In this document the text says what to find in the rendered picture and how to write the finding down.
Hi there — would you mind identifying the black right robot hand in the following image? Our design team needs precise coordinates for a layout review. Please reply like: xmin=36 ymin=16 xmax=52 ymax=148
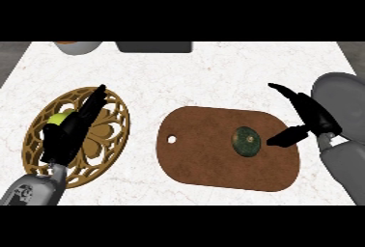
xmin=265 ymin=82 xmax=345 ymax=149

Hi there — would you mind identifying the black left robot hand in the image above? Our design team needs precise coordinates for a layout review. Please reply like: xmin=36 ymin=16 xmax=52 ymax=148
xmin=40 ymin=84 xmax=108 ymax=167

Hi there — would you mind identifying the dark green squash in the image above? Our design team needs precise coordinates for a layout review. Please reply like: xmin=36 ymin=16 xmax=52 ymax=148
xmin=231 ymin=125 xmax=263 ymax=158

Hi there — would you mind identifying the brown wooden cutting board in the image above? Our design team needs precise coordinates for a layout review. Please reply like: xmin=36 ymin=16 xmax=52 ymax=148
xmin=155 ymin=105 xmax=303 ymax=193

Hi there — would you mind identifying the yellow-green round fruit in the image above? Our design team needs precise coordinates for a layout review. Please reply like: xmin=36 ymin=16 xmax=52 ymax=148
xmin=48 ymin=111 xmax=77 ymax=127

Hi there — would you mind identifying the golden wooden openwork trivet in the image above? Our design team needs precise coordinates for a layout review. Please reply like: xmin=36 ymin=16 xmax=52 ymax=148
xmin=21 ymin=86 xmax=132 ymax=189

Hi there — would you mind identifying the grey bowl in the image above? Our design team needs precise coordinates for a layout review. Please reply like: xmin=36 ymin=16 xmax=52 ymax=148
xmin=54 ymin=41 xmax=102 ymax=56

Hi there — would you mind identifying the dark grey rectangular appliance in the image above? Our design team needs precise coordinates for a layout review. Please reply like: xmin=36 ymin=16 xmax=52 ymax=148
xmin=116 ymin=41 xmax=194 ymax=54

